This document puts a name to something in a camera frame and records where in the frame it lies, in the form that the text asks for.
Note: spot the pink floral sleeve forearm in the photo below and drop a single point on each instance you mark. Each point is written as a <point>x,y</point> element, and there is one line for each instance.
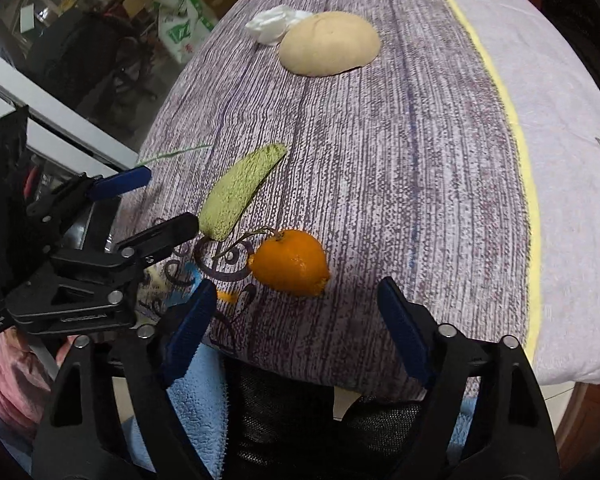
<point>24,385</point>

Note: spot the white tissue near cup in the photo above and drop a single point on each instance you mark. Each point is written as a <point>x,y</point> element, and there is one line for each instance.
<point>270,26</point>

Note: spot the green melon peel slice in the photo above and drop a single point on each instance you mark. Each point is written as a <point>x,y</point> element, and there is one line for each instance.
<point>233,192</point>

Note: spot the orange peel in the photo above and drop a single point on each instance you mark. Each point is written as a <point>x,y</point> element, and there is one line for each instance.
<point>291,261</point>

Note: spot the black mesh chair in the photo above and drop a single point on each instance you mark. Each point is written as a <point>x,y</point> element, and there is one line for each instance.
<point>282,428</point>

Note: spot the green white rice sack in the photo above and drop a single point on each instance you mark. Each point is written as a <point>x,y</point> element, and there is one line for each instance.
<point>183,25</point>

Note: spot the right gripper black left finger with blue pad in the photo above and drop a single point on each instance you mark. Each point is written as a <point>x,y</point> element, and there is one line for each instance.
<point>183,327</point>

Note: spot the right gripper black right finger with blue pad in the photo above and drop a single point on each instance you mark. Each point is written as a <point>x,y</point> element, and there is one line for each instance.
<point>415,333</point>

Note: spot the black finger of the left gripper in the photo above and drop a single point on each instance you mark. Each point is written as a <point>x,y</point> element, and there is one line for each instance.
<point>157,243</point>

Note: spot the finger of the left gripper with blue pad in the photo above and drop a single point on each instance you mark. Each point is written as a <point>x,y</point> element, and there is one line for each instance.
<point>121,183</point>

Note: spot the blue fleece clothing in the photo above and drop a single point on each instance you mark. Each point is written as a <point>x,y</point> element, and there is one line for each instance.
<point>200,400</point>

